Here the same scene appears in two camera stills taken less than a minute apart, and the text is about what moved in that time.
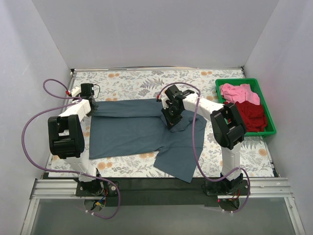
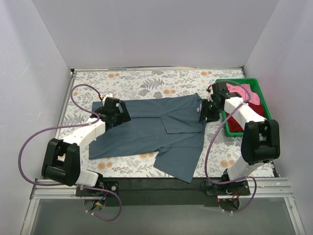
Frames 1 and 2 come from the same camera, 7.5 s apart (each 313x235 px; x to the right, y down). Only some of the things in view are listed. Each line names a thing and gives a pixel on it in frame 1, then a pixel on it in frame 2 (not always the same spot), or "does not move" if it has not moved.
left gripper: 93,106 -> 122,111
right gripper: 171,118 -> 206,111
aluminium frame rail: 258,188 does not move
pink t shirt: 234,93 does not move
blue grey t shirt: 131,127 does not move
